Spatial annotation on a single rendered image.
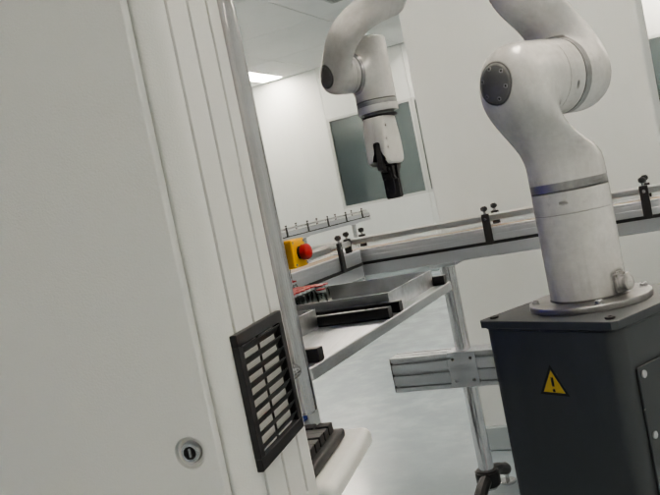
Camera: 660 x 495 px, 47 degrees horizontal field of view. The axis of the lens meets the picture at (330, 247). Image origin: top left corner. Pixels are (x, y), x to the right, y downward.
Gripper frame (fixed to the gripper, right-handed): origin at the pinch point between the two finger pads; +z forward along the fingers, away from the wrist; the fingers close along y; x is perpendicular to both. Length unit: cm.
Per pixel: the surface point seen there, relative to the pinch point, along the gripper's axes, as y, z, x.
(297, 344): 81, 15, 16
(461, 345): -86, 54, -20
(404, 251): -82, 20, -31
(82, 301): 104, 4, 11
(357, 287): -5.6, 20.1, -15.1
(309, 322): 31.0, 20.7, -9.0
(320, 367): 56, 23, 5
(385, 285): -5.6, 20.6, -8.4
